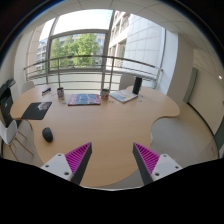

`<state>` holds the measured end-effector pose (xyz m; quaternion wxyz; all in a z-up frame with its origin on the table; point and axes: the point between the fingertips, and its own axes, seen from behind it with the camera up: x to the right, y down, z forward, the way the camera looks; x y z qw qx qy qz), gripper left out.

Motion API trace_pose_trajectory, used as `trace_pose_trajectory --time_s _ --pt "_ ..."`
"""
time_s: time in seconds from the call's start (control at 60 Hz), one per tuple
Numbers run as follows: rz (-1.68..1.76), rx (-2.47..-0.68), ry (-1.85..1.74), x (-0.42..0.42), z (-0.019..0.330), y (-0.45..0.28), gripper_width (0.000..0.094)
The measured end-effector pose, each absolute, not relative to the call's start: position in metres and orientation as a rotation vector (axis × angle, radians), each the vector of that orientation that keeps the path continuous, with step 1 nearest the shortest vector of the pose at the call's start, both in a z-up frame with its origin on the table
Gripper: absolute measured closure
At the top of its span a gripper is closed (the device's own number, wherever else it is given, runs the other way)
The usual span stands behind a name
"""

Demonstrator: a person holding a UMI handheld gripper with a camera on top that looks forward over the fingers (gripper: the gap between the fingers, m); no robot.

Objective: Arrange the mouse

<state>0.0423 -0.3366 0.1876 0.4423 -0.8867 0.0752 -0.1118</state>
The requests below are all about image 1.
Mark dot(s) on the small blue box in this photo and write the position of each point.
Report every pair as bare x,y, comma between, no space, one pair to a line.
44,92

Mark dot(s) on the right patterned mug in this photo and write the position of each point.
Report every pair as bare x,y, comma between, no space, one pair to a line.
105,93

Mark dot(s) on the black printer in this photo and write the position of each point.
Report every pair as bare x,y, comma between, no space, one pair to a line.
8,95

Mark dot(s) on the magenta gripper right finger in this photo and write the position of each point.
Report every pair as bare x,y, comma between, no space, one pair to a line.
153,166

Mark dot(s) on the left patterned mug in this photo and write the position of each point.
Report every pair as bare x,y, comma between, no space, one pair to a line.
60,92

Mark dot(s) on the patterned mug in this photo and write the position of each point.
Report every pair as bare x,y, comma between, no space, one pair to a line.
60,92
105,93

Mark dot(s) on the black mouse pad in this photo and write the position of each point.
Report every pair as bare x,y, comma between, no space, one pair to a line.
36,111

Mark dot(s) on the black computer mouse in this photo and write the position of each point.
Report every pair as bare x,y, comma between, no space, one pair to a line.
47,134

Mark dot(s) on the white chair wooden legs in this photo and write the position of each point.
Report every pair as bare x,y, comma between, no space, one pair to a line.
9,136

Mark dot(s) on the white chair far left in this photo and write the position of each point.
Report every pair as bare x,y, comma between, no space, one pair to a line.
27,86

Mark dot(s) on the metal balcony railing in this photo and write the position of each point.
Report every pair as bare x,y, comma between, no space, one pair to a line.
89,72

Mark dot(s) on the colourful magazine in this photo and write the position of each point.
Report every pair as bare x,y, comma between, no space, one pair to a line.
84,99

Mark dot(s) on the white chair behind table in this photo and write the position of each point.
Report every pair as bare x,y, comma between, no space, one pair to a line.
126,81

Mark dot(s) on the light booklet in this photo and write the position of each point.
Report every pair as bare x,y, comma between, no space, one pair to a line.
123,96

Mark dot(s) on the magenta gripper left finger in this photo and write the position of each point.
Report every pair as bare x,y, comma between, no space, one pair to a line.
70,166

